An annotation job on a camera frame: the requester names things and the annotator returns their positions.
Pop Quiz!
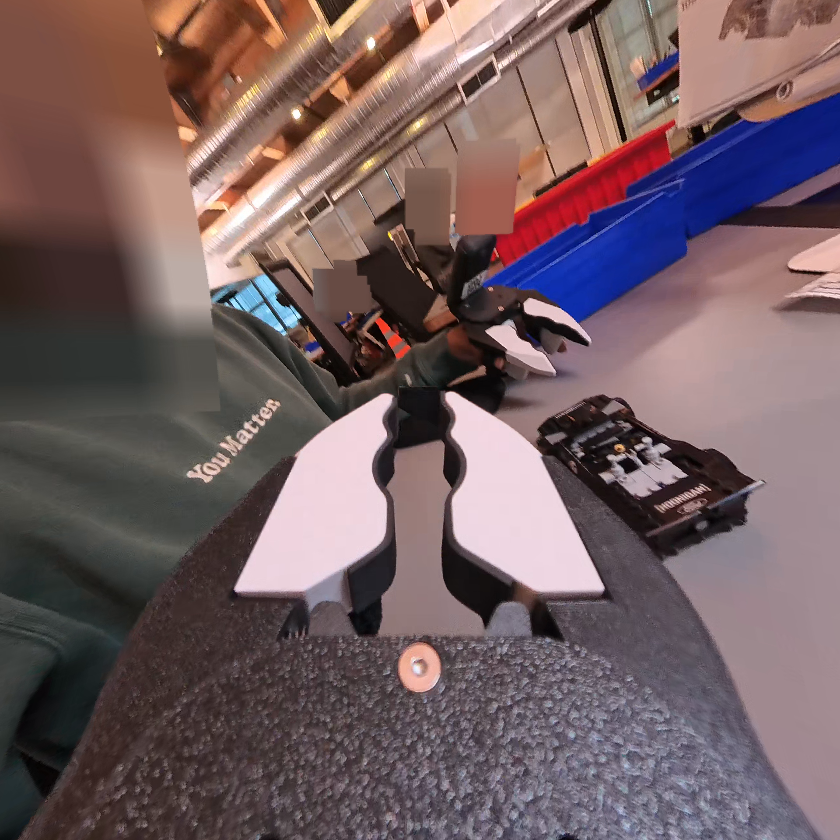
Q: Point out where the silver ventilation duct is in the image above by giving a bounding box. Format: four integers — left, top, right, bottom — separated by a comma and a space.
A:
187, 0, 598, 263

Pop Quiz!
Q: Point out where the black lego tile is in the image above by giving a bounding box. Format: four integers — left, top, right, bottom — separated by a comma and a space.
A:
393, 386, 452, 447

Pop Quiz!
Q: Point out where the lego instruction booklet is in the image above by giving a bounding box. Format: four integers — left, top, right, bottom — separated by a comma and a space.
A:
676, 0, 840, 128

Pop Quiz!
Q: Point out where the person's green sweatshirt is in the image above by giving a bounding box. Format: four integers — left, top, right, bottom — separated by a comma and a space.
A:
0, 305, 345, 815

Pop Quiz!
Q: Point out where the white sticker sheet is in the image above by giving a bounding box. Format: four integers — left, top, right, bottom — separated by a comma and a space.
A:
783, 272, 840, 312

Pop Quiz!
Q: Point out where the blue plastic bin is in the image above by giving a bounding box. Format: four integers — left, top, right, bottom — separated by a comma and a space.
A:
628, 92, 840, 241
483, 195, 689, 324

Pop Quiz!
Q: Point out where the ceiling air vent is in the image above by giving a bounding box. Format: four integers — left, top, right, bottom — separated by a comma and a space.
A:
458, 57, 504, 105

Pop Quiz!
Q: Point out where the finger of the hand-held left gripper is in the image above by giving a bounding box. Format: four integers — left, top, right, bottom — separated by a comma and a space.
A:
521, 297, 593, 350
482, 323, 560, 383

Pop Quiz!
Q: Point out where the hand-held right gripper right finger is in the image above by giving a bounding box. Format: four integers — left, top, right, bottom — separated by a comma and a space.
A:
440, 392, 607, 605

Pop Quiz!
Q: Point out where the person's left forearm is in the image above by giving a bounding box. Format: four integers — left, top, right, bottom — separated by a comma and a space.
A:
283, 335, 454, 424

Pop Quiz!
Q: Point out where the orange traffic cone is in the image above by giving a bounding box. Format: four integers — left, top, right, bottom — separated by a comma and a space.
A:
377, 317, 410, 366

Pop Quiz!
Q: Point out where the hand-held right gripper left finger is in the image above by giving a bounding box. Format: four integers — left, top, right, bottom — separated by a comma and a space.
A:
234, 394, 397, 605

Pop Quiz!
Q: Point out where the person's left hand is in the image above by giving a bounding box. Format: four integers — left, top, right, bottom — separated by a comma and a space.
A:
444, 322, 506, 375

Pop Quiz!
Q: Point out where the black lego car model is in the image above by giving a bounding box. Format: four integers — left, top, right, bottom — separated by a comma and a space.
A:
536, 394, 765, 556

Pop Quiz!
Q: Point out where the red plastic bin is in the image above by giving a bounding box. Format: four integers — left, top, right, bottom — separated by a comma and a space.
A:
493, 122, 677, 267

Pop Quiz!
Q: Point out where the black office chair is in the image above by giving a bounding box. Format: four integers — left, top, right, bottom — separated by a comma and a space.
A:
355, 243, 447, 342
256, 256, 358, 384

